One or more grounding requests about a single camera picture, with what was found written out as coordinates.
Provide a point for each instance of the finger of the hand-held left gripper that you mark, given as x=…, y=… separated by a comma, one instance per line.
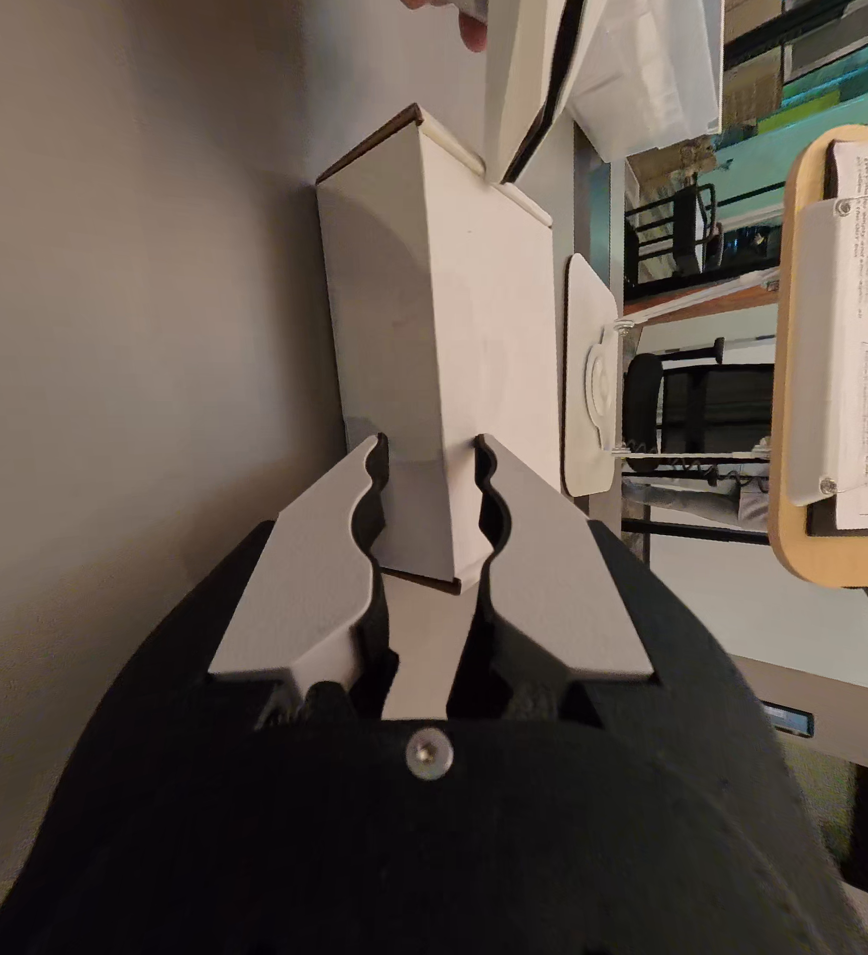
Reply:
x=579, y=45
x=523, y=67

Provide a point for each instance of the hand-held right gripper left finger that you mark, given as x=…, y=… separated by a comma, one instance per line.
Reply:
x=292, y=582

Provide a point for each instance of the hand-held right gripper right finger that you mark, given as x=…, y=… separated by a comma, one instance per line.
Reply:
x=568, y=597

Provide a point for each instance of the white cardboard box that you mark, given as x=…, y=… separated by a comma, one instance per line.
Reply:
x=419, y=321

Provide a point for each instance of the person's left hand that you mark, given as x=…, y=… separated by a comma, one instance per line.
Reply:
x=472, y=33

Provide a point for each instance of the translucent plastic bin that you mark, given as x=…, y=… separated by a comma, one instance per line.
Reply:
x=657, y=74

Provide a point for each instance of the black office chair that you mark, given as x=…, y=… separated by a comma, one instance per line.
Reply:
x=650, y=410

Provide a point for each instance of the black metal chair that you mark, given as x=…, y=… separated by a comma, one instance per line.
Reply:
x=665, y=239

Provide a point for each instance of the white rounded panel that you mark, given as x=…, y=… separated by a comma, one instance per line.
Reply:
x=583, y=373

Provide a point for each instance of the small dark device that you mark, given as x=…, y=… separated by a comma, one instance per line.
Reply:
x=788, y=720

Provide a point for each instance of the wooden sign board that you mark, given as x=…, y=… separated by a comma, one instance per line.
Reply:
x=788, y=448

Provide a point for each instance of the clear acrylic sheet holder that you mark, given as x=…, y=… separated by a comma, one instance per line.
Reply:
x=814, y=358

